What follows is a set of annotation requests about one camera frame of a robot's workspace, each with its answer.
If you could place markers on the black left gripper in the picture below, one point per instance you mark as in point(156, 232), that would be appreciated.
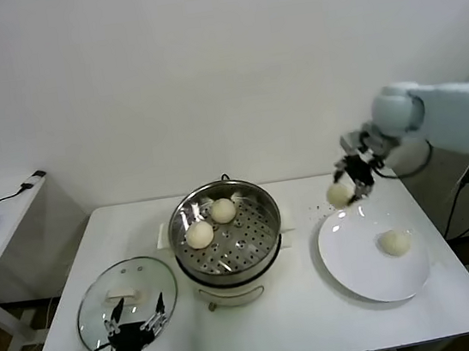
point(131, 340)

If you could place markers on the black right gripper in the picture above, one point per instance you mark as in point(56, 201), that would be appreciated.
point(361, 169)

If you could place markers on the white steamed baozi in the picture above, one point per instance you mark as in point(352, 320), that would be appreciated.
point(222, 210)
point(395, 243)
point(340, 195)
point(199, 235)

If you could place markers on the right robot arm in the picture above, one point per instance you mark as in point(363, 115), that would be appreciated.
point(447, 113)

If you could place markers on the stainless steel steamer basket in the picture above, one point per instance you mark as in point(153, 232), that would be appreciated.
point(244, 248)

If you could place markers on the glass pot lid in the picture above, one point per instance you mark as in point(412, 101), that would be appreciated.
point(153, 281)

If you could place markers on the scattered dark crumbs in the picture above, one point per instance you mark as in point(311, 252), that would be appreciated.
point(317, 208)

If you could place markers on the white round plate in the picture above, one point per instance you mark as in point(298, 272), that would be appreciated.
point(349, 255)

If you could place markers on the white electric cooker base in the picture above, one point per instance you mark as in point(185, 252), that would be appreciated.
point(228, 293)

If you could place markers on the white side table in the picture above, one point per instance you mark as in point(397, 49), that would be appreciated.
point(7, 222)

